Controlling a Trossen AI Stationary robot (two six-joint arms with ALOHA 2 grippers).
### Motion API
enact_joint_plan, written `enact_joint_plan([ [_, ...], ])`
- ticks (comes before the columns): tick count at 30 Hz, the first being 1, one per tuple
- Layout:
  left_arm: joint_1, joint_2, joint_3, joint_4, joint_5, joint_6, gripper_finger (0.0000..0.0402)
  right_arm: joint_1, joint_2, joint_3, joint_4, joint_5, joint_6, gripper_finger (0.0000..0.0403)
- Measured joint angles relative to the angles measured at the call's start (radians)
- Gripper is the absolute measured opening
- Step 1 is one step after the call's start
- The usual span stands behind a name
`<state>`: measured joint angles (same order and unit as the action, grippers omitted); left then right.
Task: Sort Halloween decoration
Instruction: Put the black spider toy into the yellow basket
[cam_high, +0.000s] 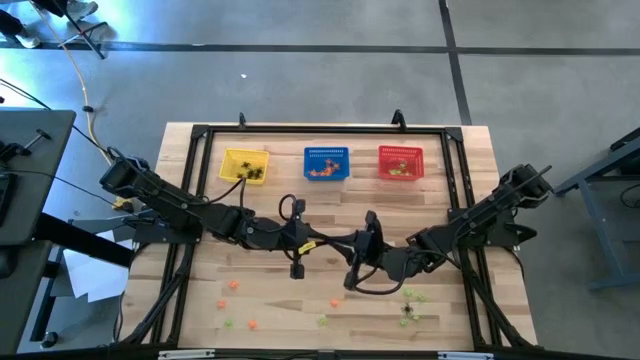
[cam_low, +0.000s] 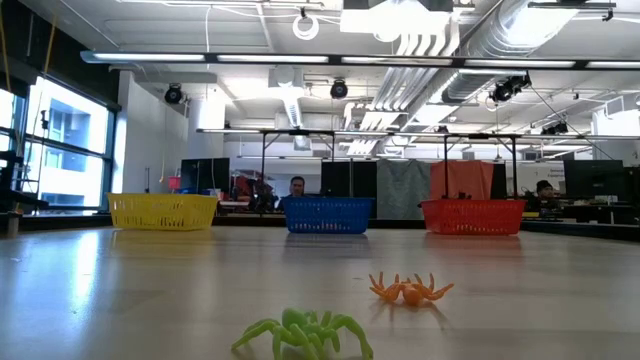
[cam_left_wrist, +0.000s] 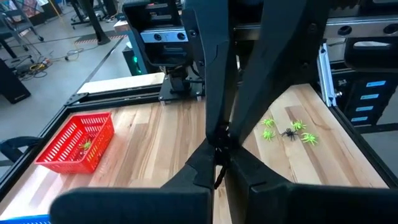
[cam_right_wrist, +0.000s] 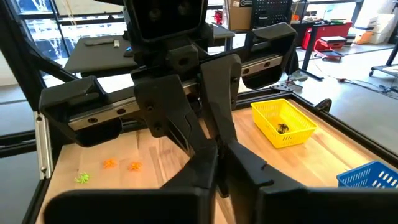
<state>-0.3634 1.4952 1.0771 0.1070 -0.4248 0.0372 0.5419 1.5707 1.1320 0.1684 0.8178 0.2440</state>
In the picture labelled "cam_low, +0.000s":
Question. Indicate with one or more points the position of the orange plastic spider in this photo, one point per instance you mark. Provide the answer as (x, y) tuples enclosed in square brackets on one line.
[(411, 292)]

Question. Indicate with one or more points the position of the green plastic spider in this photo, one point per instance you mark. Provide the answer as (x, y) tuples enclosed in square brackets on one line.
[(300, 330)]

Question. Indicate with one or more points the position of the person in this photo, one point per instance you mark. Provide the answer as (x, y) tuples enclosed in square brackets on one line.
[(297, 186), (544, 189)]

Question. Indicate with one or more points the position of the black partition panel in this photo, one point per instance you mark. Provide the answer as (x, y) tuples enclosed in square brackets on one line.
[(350, 177)]

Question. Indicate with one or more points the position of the blue plastic basket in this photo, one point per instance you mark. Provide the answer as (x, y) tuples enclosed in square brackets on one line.
[(327, 215)]

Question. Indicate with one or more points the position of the grey hanging cloth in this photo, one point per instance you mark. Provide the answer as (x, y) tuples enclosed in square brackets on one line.
[(402, 187)]

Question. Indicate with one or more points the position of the black ceiling spotlight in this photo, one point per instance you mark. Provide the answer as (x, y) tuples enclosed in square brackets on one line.
[(339, 89), (510, 87), (173, 94), (555, 127)]

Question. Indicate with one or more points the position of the black monitor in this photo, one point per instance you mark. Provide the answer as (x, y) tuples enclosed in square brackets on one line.
[(205, 175), (595, 180)]

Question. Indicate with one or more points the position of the white ribbed ceiling pipes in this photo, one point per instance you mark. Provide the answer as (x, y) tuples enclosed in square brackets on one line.
[(400, 85)]

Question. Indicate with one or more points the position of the long ceiling light bar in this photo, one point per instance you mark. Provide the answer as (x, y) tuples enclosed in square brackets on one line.
[(275, 58)]

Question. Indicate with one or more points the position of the orange hanging cloth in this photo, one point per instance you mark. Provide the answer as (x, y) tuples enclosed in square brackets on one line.
[(462, 177)]

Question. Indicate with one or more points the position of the pink box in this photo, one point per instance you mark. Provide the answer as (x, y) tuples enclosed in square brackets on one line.
[(174, 183)]

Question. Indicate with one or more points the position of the red plastic basket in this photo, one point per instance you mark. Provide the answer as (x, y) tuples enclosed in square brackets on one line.
[(472, 217)]

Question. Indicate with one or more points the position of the yellow plastic basket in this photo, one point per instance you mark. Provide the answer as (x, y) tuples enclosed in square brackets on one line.
[(162, 212)]

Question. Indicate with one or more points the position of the white ceiling light panel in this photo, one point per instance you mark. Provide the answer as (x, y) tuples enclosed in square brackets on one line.
[(390, 20)]

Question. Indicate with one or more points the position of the white board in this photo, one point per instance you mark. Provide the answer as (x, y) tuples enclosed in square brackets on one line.
[(542, 172)]

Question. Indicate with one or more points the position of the large window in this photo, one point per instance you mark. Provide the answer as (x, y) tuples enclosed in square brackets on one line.
[(65, 130)]

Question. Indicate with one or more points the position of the dark background desk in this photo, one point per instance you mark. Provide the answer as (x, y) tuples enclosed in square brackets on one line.
[(600, 212)]

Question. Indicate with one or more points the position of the black shelf rack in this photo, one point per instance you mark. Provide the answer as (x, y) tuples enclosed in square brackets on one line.
[(7, 175)]

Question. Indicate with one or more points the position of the black background rig frame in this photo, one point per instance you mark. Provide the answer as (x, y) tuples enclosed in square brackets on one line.
[(300, 132)]

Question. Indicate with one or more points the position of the white ceiling duct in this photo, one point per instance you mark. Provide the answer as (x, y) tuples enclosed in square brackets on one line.
[(292, 107)]

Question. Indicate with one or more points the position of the black aluminium table frame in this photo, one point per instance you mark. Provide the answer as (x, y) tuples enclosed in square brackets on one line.
[(250, 220)]

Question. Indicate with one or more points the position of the silver air duct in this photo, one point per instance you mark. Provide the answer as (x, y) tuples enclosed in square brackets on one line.
[(500, 45)]

